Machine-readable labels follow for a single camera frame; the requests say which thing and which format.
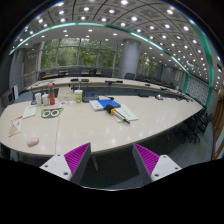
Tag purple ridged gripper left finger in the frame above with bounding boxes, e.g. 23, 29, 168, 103
41, 143, 91, 185

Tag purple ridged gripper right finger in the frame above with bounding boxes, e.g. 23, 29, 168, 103
132, 144, 181, 185

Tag pink computer mouse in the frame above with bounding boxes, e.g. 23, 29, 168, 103
27, 137, 39, 147

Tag black mouse pad green rings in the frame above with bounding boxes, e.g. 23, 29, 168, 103
40, 107, 65, 120

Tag black office chair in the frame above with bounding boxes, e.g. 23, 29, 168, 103
183, 113, 213, 142

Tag white book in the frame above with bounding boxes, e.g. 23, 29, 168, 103
90, 100, 103, 111

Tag white paper booklet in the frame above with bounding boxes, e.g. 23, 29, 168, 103
117, 104, 138, 121

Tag white paper sheet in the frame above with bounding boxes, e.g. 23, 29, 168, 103
23, 106, 36, 118

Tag red white leaflet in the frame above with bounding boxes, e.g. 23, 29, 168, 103
9, 116, 22, 136

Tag dark desk phone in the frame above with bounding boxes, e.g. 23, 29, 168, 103
82, 93, 99, 102

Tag white green-label canister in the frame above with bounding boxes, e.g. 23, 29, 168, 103
74, 90, 83, 103

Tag small white container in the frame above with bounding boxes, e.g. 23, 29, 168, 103
42, 94, 49, 106

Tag red bottle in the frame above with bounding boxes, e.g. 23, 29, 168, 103
48, 84, 55, 105

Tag white cup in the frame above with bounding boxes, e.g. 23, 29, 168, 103
35, 93, 42, 106

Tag grey round pillar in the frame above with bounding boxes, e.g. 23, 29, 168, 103
118, 38, 141, 78

